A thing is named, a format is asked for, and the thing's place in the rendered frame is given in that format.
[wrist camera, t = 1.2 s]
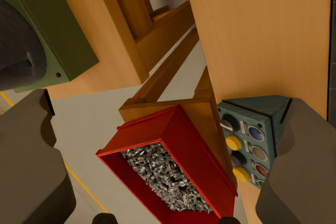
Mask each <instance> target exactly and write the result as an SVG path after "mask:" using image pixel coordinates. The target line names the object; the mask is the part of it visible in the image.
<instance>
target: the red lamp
mask: <svg viewBox="0 0 336 224"><path fill-rule="evenodd" d="M255 168H256V170H257V171H258V172H259V173H260V174H261V175H262V176H264V177H267V175H268V172H267V171H266V170H265V169H264V168H263V167H262V166H260V165H256V166H255Z"/></svg>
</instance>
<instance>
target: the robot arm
mask: <svg viewBox="0 0 336 224"><path fill-rule="evenodd" d="M46 70H47V60H46V55H45V52H44V49H43V46H42V44H41V42H40V40H39V38H38V36H37V35H36V33H35V31H34V30H33V28H32V27H31V26H30V24H29V23H28V22H27V21H26V19H25V18H24V17H23V16H22V15H21V14H20V13H19V12H18V11H17V10H16V9H15V8H14V7H12V6H11V5H10V4H9V3H7V2H6V1H4V0H0V92H2V91H6V90H11V89H16V88H20V87H25V86H29V85H31V84H33V83H35V82H37V81H38V80H40V79H42V78H43V77H44V75H45V74H46ZM52 116H55V112H54V109H53V106H52V102H51V99H50V96H49V93H48V90H47V88H45V89H42V88H38V89H35V90H33V91H32V92H31V93H29V94H28V95H27V96H26V97H24V98H23V99H22V100H20V101H19V102H18V103H16V104H15V105H14V106H12V107H11V108H10V109H9V110H7V111H6V112H5V113H3V114H2V115H1V116H0V224H64V223H65V221H66V220H67V219H68V218H69V216H70V215H71V214H72V213H73V211H74V210H75V208H76V204H77V201H76V197H75V194H74V190H73V187H72V183H71V180H70V177H69V174H68V171H67V169H66V166H65V163H64V160H63V157H62V154H61V152H60V151H59V150H58V149H56V148H54V145H55V144H56V142H57V139H56V136H55V133H54V130H53V127H52V124H51V119H52ZM279 123H280V124H282V127H283V128H284V132H283V134H282V136H281V139H280V141H279V143H278V145H277V150H278V152H279V154H280V156H277V157H276V158H275V159H274V161H273V163H272V165H271V168H270V170H269V172H268V174H267V177H266V179H265V181H264V183H263V185H262V188H261V190H260V193H259V196H258V200H257V203H256V206H255V212H256V214H257V216H258V218H259V219H260V221H261V222H262V224H336V129H335V128H334V127H333V126H332V125H331V124H330V123H329V122H327V121H326V120H325V119H324V118H323V117H322V116H320V115H319V114H318V113H317V112H316V111H315V110H314V109H312V108H311V107H310V106H309V105H308V104H307V103H305V102H304V101H303V100H302V99H300V98H292V97H289V98H288V100H287V103H286V105H285V108H284V111H283V113H282V116H281V119H280V122H279ZM92 224H118V222H117V220H116V217H115V216H114V215H113V214H111V213H99V214H97V215H96V216H95V217H94V218H93V220H92Z"/></svg>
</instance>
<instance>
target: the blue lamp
mask: <svg viewBox="0 0 336 224"><path fill-rule="evenodd" d="M248 131H249V133H250V135H251V136H252V137H253V138H254V139H256V140H258V141H261V140H262V139H263V136H262V134H261V132H260V131H259V130H257V129H256V128H254V127H250V128H249V129H248Z"/></svg>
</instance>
